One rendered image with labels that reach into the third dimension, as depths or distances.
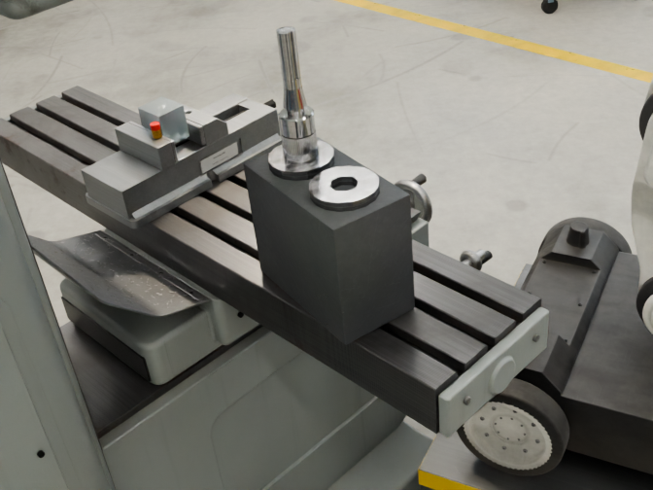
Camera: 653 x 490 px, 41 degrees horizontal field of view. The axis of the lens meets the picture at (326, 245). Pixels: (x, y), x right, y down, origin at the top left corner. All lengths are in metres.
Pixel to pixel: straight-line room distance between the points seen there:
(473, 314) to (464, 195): 1.97
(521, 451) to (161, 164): 0.81
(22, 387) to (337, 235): 0.45
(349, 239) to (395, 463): 0.97
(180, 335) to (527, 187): 2.00
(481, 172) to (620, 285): 1.52
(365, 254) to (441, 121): 2.57
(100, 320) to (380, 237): 0.57
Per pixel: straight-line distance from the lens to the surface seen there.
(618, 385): 1.64
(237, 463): 1.68
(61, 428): 1.29
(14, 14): 1.14
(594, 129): 3.60
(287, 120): 1.14
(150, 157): 1.50
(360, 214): 1.08
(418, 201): 1.97
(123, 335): 1.45
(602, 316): 1.77
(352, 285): 1.12
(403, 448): 2.00
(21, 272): 1.16
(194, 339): 1.45
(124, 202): 1.46
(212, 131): 1.53
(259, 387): 1.62
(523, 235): 2.96
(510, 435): 1.65
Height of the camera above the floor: 1.70
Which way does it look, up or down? 35 degrees down
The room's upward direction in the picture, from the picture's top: 6 degrees counter-clockwise
